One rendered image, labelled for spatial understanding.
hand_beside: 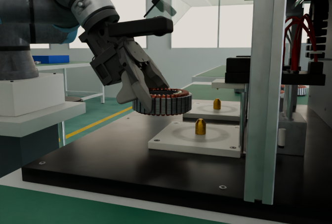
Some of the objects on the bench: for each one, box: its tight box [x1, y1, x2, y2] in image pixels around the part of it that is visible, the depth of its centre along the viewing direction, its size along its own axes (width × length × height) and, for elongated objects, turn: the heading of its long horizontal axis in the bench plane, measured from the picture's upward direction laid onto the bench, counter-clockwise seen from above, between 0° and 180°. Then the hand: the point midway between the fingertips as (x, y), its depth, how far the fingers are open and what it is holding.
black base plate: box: [21, 99, 332, 224], centre depth 64 cm, size 47×64×2 cm
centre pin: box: [213, 98, 221, 110], centre depth 75 cm, size 2×2×3 cm
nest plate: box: [182, 103, 246, 121], centre depth 76 cm, size 15×15×1 cm
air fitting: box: [278, 128, 286, 149], centre depth 45 cm, size 1×1×3 cm
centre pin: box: [195, 118, 206, 135], centre depth 53 cm, size 2×2×3 cm
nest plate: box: [148, 121, 241, 158], centre depth 53 cm, size 15×15×1 cm
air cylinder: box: [276, 112, 307, 156], centre depth 48 cm, size 5×8×6 cm
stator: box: [281, 84, 307, 96], centre depth 122 cm, size 11×11×4 cm
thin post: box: [245, 83, 249, 121], centre depth 67 cm, size 2×2×10 cm
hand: (164, 102), depth 54 cm, fingers closed on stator, 13 cm apart
